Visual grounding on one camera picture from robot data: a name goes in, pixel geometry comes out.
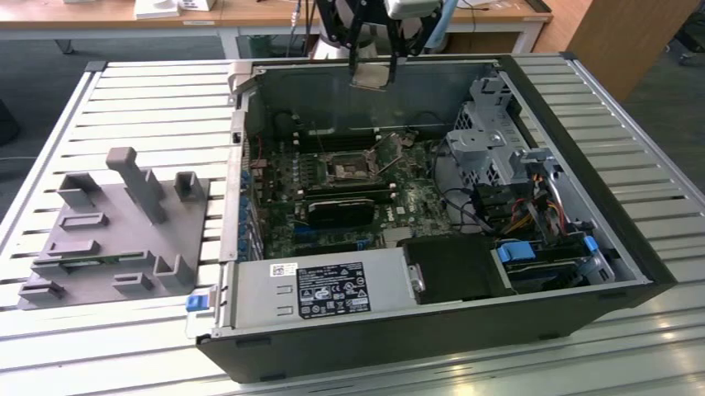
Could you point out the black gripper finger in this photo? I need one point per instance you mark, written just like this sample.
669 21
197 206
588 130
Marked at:
394 49
356 49

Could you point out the silver CPU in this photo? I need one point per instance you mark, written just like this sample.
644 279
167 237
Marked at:
370 76

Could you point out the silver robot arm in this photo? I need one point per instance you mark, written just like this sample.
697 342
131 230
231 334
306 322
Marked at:
372 41

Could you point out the CPU socket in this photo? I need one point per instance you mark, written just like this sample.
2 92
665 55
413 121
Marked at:
350 169

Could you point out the wooden desk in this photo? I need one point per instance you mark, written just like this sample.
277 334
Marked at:
276 10

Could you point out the black RAM slot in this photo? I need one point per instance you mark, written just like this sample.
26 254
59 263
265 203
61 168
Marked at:
341 137
341 145
350 198
344 189

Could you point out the round coin battery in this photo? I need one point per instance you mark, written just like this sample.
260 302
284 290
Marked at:
409 140

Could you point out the metal drive cage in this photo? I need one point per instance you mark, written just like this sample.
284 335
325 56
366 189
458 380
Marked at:
480 156

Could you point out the white printed box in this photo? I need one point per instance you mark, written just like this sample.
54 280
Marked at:
198 5

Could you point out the small copper heat sink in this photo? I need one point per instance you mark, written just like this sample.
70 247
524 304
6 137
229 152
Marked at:
258 164

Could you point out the green motherboard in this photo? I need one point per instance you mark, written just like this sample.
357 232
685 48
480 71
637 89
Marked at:
424 194

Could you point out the black graphics card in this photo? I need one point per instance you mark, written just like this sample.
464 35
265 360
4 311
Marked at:
338 214

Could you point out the wooden cabinet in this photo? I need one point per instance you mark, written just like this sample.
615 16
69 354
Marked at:
623 41

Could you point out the silver chipset heat sink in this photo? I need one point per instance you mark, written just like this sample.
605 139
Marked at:
397 236

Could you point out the blue disk carrier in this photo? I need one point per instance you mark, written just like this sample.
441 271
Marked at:
515 249

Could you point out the black plastic shroud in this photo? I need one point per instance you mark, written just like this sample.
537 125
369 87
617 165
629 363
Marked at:
452 268

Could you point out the black office chair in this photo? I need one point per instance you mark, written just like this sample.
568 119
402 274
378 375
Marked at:
693 39

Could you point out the small blue bay tab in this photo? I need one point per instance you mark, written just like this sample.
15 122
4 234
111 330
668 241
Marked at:
591 244

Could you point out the grey parts rack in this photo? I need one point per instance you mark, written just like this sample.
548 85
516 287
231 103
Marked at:
138 247

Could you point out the silver power supply unit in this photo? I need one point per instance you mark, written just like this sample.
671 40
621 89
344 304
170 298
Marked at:
260 297

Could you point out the green RAM stick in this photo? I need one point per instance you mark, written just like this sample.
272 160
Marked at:
113 260

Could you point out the blue case latch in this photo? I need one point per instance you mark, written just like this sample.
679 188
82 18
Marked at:
198 303

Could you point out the black open PC case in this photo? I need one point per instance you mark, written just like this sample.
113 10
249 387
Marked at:
385 350

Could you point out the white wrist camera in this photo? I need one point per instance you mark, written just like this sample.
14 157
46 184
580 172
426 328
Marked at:
410 8

